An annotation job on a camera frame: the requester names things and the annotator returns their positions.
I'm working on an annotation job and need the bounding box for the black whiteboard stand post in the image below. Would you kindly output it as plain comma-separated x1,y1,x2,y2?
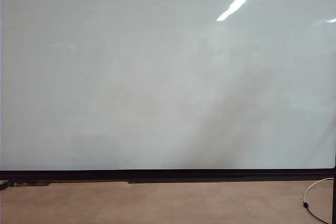
332,166,336,224

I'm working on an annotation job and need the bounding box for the black whiteboard bottom rail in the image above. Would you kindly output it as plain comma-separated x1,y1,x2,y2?
0,168,336,186

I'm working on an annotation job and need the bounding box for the white thin cable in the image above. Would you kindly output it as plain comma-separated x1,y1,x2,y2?
302,177,334,204

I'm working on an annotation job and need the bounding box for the white glossy whiteboard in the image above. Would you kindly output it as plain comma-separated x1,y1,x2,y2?
0,0,336,171

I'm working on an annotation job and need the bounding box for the black inline cable plug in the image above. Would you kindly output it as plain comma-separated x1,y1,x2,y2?
302,201,331,224

